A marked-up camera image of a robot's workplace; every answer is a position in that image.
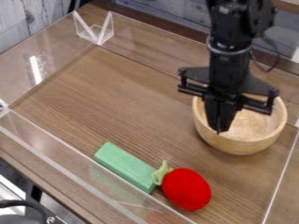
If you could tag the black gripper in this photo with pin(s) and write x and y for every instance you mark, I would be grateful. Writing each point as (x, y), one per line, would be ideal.
(238, 88)

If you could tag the red plush strawberry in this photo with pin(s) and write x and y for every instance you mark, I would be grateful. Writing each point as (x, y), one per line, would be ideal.
(184, 186)

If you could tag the green rectangular block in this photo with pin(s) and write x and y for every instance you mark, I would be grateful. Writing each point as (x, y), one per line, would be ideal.
(127, 166)

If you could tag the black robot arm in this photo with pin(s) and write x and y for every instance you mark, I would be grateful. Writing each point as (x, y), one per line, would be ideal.
(238, 22)

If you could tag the light wooden bowl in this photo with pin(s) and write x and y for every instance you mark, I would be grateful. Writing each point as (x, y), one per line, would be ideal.
(252, 132)

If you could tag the clear acrylic corner bracket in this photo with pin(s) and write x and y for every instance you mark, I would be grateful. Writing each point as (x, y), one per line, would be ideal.
(98, 34)

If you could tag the clear acrylic tray wall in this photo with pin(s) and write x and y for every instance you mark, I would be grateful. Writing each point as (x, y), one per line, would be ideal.
(86, 187)

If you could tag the black table leg bracket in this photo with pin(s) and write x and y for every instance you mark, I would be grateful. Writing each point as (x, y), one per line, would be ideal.
(37, 211)

